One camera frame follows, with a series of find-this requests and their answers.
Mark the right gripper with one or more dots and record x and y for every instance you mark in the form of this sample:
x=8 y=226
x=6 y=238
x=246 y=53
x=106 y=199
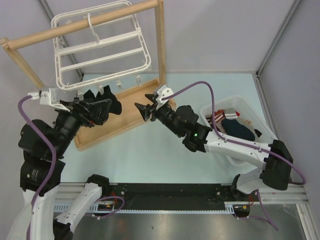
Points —
x=145 y=111

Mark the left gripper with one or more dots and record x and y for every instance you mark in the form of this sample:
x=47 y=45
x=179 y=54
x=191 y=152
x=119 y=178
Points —
x=90 y=113

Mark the black sock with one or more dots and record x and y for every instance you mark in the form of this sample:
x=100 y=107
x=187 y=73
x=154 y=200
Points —
x=89 y=96
x=115 y=106

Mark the white plastic clip hanger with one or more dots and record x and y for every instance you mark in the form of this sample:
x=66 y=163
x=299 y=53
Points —
x=112 y=50

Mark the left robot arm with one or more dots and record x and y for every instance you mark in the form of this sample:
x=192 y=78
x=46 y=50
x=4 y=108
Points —
x=43 y=149

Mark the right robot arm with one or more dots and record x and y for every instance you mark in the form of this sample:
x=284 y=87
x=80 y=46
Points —
x=272 y=160

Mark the wooden hanging rack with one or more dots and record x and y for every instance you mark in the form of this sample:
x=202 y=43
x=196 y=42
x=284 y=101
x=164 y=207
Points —
x=72 y=21

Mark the red white striped sock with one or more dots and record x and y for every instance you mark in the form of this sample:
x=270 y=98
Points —
x=222 y=114

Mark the dark blue sock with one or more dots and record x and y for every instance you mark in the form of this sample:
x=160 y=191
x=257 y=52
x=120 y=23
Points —
x=235 y=129

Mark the white plastic basket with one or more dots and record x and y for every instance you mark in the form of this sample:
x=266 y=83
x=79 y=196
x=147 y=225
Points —
x=246 y=112

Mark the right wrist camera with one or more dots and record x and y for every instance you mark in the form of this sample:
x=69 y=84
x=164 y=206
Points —
x=161 y=92

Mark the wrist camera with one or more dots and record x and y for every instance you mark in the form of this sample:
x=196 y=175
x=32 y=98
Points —
x=161 y=92
x=48 y=96

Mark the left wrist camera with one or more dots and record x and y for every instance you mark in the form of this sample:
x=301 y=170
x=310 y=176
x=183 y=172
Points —
x=48 y=96

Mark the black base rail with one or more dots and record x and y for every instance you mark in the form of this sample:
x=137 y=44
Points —
x=195 y=198

